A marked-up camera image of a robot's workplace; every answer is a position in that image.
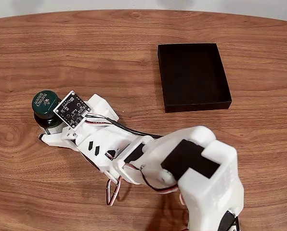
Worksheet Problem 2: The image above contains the green-capped dark pill bottle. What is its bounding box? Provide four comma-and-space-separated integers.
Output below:
32, 90, 64, 136

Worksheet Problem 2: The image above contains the red white black servo wire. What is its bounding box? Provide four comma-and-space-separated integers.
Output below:
106, 166, 186, 207

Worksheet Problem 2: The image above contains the black camera cable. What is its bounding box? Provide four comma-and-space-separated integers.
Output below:
84, 114, 164, 141

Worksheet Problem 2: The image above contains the shallow black box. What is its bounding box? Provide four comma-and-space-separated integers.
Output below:
157, 43, 233, 114

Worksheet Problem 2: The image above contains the black camera circuit board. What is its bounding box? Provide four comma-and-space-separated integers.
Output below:
52, 90, 91, 128

